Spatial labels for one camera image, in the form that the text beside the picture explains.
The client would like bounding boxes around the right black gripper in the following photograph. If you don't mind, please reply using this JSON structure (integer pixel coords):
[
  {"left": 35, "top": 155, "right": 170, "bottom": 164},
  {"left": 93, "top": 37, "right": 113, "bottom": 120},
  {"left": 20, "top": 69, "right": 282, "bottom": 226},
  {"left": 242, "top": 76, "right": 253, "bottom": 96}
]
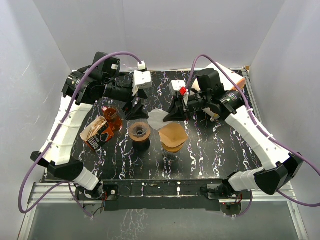
[{"left": 162, "top": 91, "right": 211, "bottom": 122}]

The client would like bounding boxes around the clear ribbed glass dripper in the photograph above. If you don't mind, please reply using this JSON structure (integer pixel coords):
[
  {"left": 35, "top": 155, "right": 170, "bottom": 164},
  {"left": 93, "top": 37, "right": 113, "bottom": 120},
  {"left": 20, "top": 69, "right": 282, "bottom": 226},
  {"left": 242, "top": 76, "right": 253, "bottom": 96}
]
[{"left": 127, "top": 119, "right": 151, "bottom": 140}]

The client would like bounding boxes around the white paper coffee filter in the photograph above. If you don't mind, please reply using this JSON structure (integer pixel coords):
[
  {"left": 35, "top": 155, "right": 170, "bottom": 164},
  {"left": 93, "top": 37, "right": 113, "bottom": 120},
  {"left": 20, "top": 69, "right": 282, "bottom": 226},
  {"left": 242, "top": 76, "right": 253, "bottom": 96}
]
[{"left": 147, "top": 108, "right": 168, "bottom": 130}]

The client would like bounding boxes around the brown paper coffee filter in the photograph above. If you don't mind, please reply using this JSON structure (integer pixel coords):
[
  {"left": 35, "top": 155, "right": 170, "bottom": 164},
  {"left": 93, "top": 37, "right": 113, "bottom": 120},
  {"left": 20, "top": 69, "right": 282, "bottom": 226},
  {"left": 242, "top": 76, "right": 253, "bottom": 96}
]
[{"left": 158, "top": 122, "right": 188, "bottom": 148}]

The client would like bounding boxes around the orange glass carafe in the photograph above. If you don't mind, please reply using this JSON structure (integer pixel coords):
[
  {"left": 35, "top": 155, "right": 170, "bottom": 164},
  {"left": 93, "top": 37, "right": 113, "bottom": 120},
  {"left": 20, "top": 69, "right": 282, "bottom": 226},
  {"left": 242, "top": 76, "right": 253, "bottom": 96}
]
[{"left": 103, "top": 106, "right": 122, "bottom": 132}]

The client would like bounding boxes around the red black dripper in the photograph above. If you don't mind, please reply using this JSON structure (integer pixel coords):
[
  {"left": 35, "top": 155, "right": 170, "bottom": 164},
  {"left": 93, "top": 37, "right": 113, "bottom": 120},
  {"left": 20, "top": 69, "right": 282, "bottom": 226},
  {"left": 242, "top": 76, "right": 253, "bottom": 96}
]
[{"left": 132, "top": 139, "right": 151, "bottom": 152}]

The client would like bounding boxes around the orange coffee filter box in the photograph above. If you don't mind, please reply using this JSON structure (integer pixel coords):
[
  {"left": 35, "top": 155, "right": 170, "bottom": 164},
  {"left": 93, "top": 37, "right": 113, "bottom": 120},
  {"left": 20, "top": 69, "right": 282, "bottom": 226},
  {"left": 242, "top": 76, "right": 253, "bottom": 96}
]
[{"left": 80, "top": 116, "right": 114, "bottom": 152}]

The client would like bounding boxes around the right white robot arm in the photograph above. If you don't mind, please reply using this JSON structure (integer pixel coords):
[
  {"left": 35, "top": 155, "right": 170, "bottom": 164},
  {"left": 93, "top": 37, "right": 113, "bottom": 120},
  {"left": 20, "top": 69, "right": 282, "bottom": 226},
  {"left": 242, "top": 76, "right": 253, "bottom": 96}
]
[{"left": 163, "top": 68, "right": 303, "bottom": 199}]

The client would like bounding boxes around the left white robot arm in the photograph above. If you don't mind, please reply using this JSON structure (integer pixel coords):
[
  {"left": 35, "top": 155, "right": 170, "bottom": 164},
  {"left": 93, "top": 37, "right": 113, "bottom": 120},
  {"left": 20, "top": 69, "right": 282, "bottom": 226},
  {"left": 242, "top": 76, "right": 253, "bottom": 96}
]
[{"left": 30, "top": 51, "right": 152, "bottom": 200}]

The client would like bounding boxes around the white orange coffee grinder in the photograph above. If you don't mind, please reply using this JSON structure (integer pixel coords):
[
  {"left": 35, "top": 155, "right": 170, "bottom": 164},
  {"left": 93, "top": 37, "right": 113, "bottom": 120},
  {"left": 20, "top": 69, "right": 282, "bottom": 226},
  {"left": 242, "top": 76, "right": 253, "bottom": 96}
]
[{"left": 191, "top": 64, "right": 248, "bottom": 124}]

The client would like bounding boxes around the red white small bottle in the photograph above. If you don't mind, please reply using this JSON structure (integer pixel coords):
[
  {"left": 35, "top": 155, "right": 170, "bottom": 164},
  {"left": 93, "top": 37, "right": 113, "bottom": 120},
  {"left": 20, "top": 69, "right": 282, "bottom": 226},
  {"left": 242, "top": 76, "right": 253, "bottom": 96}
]
[{"left": 101, "top": 106, "right": 108, "bottom": 112}]

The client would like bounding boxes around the clear glass server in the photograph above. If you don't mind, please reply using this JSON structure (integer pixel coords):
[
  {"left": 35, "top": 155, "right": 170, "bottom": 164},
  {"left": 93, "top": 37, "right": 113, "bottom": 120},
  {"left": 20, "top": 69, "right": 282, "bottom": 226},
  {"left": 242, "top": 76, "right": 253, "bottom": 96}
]
[{"left": 162, "top": 150, "right": 180, "bottom": 162}]

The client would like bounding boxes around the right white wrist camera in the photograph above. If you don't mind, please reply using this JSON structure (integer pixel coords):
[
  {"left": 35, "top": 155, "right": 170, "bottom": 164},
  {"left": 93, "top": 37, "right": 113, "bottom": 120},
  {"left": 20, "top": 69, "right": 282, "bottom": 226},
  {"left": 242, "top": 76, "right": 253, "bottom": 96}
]
[{"left": 169, "top": 80, "right": 189, "bottom": 98}]

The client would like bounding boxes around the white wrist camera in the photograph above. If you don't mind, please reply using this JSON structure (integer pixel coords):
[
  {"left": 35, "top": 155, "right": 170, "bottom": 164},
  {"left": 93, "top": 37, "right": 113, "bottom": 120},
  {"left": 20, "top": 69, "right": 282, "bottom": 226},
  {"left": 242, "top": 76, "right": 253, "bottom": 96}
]
[
  {"left": 132, "top": 70, "right": 153, "bottom": 96},
  {"left": 169, "top": 80, "right": 189, "bottom": 98}
]

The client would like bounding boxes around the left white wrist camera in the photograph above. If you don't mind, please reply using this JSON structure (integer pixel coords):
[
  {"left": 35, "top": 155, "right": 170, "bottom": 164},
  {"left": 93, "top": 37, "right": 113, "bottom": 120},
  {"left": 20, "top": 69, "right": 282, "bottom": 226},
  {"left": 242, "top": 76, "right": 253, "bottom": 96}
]
[{"left": 132, "top": 70, "right": 153, "bottom": 96}]

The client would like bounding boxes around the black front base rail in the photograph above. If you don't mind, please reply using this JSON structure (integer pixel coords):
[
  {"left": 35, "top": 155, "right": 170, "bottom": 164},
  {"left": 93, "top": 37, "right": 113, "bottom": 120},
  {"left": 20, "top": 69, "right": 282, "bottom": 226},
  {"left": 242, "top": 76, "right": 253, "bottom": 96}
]
[{"left": 74, "top": 178, "right": 253, "bottom": 212}]

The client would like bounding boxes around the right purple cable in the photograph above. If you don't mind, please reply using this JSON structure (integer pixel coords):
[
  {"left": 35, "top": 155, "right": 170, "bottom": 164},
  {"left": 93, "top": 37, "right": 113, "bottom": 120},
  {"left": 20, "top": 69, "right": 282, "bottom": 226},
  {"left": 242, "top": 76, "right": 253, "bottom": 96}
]
[{"left": 184, "top": 54, "right": 320, "bottom": 218}]

